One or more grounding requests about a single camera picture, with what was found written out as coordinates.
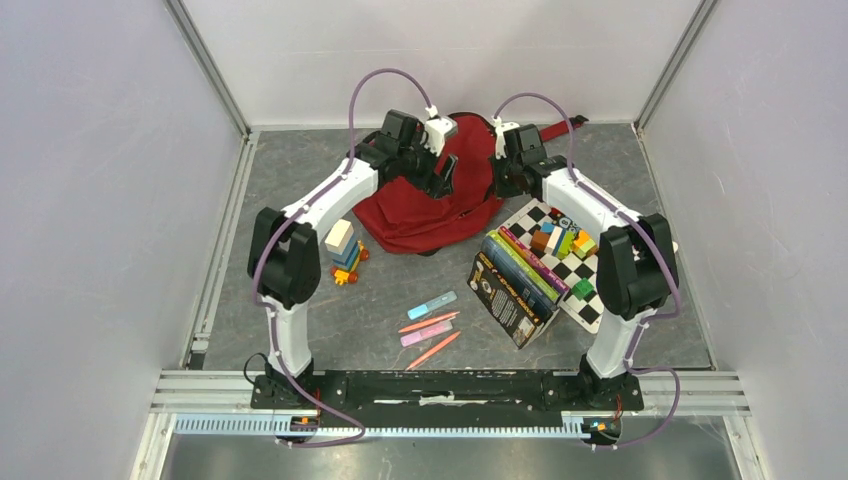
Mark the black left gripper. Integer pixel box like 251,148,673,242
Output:
397,132,456,200

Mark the red student backpack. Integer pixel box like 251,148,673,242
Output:
352,112,590,256

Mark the purple book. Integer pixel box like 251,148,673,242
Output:
497,226,570,294

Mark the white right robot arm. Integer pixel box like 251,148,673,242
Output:
490,120,679,408

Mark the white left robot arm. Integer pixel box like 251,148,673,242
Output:
249,110,459,408

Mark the green book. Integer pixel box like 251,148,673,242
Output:
487,229,563,306

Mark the colourful block pile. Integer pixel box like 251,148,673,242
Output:
527,209,598,260

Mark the blue book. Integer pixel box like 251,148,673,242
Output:
480,235,558,324

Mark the colourful block tower toy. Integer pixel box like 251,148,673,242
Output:
324,219,370,286

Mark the blue highlighter pen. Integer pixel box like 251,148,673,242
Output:
407,291,457,320

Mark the orange pen upper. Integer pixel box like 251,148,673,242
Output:
398,311,460,334

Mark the orange pen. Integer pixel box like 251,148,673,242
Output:
398,311,460,334
406,331,461,371

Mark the green cube block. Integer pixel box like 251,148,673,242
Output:
571,278,596,302

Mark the black book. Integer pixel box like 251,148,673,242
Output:
467,251,559,350

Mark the pink highlighter pen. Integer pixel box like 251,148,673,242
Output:
400,320,453,348

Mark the orange pen lower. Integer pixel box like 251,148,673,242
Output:
406,331,461,371

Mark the black white chessboard mat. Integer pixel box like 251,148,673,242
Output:
500,199,604,335

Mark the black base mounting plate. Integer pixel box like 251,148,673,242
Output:
250,370,645,430

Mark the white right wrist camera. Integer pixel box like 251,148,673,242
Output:
493,116,520,159

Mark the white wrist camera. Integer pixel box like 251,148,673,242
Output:
423,105,459,157
493,116,520,159

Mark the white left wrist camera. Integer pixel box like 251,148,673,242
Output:
423,105,459,157

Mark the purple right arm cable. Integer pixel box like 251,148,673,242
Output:
491,91,684,450

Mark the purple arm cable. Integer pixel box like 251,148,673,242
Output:
491,91,684,450
251,67,435,449

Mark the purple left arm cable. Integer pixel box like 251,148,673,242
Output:
251,67,435,449

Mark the aluminium frame rail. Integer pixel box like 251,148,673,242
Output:
132,370,768,479

